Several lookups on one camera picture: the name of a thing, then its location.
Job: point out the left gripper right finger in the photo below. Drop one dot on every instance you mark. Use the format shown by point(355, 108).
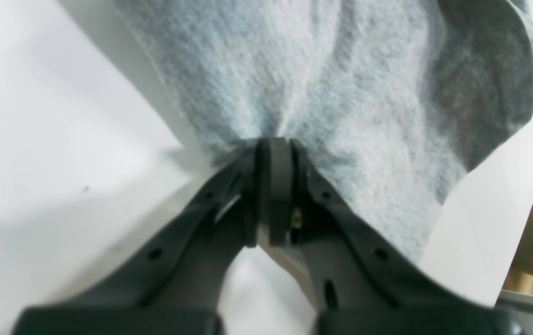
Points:
point(362, 284)

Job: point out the grey t-shirt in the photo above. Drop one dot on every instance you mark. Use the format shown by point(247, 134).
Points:
point(394, 100)

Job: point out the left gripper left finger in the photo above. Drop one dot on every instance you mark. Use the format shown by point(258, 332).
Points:
point(171, 285)

